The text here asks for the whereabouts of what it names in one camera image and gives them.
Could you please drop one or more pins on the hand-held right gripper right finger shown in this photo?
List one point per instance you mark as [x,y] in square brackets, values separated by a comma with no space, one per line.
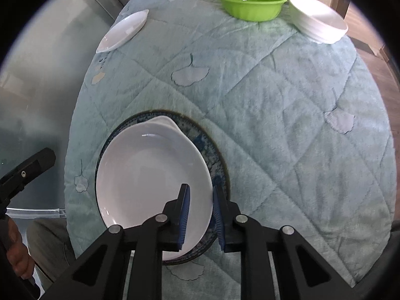
[219,222]

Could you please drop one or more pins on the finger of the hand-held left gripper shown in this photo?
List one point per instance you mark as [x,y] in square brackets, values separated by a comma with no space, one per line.
[31,168]

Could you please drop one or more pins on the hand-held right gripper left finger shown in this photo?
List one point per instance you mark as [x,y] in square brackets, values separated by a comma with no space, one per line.
[184,218]

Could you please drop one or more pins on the large white oval plate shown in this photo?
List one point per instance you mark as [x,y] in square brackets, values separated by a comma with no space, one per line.
[140,187]

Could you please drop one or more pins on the blue patterned round plate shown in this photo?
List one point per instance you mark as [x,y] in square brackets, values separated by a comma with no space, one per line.
[204,148]

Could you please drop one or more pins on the person's left hand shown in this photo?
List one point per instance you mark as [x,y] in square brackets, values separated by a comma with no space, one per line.
[19,256]

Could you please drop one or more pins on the person's grey pants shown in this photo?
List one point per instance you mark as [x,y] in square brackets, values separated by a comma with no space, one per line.
[50,247]

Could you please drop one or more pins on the light blue quilted blanket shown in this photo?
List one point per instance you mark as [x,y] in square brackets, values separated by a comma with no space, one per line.
[265,100]

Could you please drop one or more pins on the small white oval plate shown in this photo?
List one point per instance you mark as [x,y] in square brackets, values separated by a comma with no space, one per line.
[122,31]

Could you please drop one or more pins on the green plastic bowl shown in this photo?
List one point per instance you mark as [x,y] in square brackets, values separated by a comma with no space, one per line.
[250,6]

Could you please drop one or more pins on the stack of white round dishes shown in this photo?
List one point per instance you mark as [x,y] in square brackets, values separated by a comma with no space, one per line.
[318,18]

